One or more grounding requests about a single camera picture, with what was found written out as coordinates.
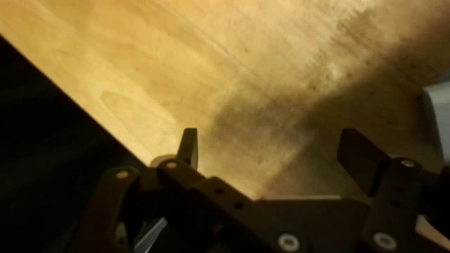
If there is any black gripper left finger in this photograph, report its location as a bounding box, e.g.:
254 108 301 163
64 126 301 253

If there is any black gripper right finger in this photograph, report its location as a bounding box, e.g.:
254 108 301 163
337 126 450 253

